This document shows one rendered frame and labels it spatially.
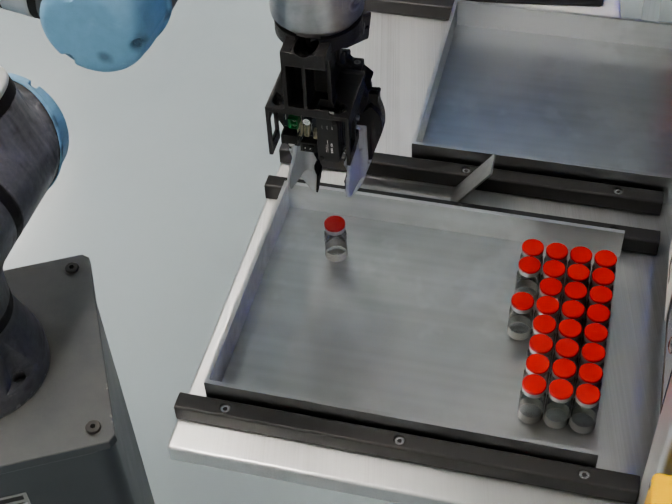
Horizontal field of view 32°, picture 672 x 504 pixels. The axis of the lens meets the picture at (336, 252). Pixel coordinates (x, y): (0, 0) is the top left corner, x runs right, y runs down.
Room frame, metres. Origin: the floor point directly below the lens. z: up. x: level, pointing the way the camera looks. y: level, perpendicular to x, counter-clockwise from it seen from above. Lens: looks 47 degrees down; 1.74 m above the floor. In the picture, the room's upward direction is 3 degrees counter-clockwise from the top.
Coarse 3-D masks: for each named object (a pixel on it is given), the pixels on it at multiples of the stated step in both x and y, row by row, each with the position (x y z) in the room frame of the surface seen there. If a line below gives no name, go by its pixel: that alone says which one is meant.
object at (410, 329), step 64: (320, 192) 0.85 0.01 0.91; (256, 256) 0.76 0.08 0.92; (320, 256) 0.79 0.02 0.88; (384, 256) 0.79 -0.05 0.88; (448, 256) 0.78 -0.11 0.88; (512, 256) 0.78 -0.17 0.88; (256, 320) 0.71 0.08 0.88; (320, 320) 0.71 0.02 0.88; (384, 320) 0.70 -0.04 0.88; (448, 320) 0.70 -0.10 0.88; (256, 384) 0.64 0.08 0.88; (320, 384) 0.63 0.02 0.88; (384, 384) 0.63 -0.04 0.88; (448, 384) 0.63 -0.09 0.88; (512, 384) 0.62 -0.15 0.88; (512, 448) 0.54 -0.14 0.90; (576, 448) 0.53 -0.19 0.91
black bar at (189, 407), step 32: (192, 416) 0.60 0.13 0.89; (224, 416) 0.59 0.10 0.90; (256, 416) 0.59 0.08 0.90; (288, 416) 0.59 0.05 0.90; (352, 448) 0.56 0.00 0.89; (384, 448) 0.55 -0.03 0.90; (416, 448) 0.55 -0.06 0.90; (448, 448) 0.55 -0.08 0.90; (480, 448) 0.54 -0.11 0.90; (512, 480) 0.52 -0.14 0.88; (544, 480) 0.51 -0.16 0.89; (576, 480) 0.51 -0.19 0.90; (608, 480) 0.51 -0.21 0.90
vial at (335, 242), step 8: (328, 232) 0.78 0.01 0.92; (336, 232) 0.78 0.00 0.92; (344, 232) 0.79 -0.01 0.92; (328, 240) 0.78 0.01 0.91; (336, 240) 0.78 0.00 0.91; (344, 240) 0.78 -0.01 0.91; (328, 248) 0.78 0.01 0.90; (336, 248) 0.78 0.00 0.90; (344, 248) 0.78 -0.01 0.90; (328, 256) 0.78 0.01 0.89; (336, 256) 0.78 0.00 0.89; (344, 256) 0.78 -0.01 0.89
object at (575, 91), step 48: (480, 48) 1.11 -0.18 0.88; (528, 48) 1.10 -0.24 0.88; (576, 48) 1.10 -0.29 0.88; (624, 48) 1.09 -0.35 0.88; (432, 96) 1.00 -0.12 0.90; (480, 96) 1.02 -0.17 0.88; (528, 96) 1.02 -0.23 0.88; (576, 96) 1.01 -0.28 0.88; (624, 96) 1.01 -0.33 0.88; (432, 144) 0.91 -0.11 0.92; (480, 144) 0.94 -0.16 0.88; (528, 144) 0.94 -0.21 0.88; (576, 144) 0.93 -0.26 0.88; (624, 144) 0.93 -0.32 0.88
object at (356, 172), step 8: (360, 128) 0.78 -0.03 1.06; (360, 136) 0.78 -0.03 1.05; (360, 144) 0.78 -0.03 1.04; (360, 152) 0.78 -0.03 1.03; (344, 160) 0.78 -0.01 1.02; (352, 160) 0.76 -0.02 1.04; (360, 160) 0.78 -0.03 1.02; (368, 160) 0.78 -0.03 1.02; (352, 168) 0.75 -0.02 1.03; (360, 168) 0.77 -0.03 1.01; (352, 176) 0.75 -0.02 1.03; (360, 176) 0.77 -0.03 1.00; (352, 184) 0.75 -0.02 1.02; (360, 184) 0.78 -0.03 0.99; (352, 192) 0.75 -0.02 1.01
